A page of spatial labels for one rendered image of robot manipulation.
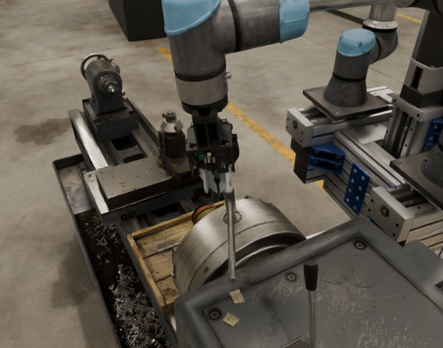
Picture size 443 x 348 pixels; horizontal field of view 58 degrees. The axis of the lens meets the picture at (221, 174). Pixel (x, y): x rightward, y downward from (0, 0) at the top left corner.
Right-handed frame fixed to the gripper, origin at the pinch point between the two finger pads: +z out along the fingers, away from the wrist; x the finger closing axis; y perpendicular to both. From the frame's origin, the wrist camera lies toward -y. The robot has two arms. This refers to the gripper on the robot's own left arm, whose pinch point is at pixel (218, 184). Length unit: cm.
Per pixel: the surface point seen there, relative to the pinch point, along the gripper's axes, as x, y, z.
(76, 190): -78, -94, 80
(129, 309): -39, -22, 76
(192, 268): -7.6, 4.7, 18.9
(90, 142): -60, -90, 49
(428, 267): 36.6, 12.5, 14.1
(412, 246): 35.8, 7.4, 14.3
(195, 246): -6.7, 0.7, 16.4
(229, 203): 1.7, -0.8, 6.2
